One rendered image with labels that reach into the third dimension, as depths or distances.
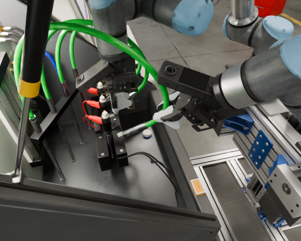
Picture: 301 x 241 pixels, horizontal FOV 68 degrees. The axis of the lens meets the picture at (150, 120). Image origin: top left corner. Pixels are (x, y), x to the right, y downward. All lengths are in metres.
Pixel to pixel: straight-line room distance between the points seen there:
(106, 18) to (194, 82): 0.23
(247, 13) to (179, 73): 0.62
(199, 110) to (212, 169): 1.29
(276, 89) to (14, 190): 0.39
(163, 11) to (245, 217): 1.35
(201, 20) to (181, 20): 0.04
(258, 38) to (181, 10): 0.60
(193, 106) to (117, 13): 0.25
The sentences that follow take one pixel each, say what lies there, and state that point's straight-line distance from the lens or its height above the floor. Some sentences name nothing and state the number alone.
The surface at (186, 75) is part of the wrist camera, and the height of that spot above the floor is 1.36.
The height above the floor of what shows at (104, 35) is 1.41.
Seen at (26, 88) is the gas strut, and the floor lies 1.46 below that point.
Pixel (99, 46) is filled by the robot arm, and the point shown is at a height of 1.35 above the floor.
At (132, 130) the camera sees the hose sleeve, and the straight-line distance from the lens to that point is 0.61.
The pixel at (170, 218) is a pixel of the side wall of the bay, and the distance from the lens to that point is 0.54.
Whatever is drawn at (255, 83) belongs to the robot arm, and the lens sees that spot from 0.38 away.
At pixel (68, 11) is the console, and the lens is 0.93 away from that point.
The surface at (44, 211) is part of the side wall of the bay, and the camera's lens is 0.39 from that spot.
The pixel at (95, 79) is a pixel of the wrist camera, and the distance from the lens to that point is 0.60.
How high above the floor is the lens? 1.59
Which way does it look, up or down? 44 degrees down
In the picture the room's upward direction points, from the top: straight up
